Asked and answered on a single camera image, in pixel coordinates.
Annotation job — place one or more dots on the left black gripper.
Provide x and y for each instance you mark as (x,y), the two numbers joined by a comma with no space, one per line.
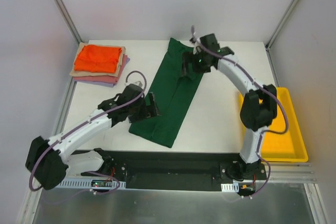
(146,107)

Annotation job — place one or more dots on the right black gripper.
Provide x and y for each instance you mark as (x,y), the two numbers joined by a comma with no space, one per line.
(191,64)

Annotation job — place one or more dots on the dark green t shirt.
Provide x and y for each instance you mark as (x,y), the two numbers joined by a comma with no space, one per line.
(173,93)

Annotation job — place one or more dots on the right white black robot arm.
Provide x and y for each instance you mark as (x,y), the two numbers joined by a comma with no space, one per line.
(256,114)

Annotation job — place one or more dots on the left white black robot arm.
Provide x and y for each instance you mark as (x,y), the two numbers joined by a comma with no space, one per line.
(48,160)

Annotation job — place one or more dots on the folded pink t shirt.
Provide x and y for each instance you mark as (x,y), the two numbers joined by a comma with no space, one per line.
(104,80)

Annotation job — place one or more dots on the folded beige t shirt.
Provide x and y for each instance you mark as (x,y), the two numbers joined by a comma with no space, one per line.
(85,73)

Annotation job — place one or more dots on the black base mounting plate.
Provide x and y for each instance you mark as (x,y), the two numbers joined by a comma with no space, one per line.
(178,171)

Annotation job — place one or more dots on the folded orange t shirt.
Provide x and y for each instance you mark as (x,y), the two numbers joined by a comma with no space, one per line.
(98,59)

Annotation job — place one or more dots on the yellow plastic tray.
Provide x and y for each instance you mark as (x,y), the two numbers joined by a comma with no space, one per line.
(288,147)

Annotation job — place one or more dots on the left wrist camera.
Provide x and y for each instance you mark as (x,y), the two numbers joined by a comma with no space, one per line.
(131,93)

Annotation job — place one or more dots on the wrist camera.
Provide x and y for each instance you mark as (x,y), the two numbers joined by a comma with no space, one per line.
(131,93)
(209,44)

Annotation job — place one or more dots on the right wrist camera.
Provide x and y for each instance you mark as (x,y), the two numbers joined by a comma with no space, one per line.
(209,44)

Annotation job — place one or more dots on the left white cable duct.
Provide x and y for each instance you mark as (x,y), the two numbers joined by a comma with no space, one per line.
(90,183)

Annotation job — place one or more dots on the white cable duct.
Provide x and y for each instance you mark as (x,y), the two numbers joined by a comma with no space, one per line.
(90,183)
(230,188)

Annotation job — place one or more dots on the right white cable duct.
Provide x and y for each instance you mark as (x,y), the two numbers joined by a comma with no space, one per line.
(230,188)

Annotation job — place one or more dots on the aluminium front rail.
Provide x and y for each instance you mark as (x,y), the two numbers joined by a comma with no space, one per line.
(299,173)

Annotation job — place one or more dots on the right aluminium frame post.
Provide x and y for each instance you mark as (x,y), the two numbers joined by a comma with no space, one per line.
(285,17)

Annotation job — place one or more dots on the aluminium frame post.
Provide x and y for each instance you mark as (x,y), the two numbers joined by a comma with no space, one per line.
(68,20)
(285,17)

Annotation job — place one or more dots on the left aluminium frame post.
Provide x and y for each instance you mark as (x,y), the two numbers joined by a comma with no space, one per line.
(68,20)

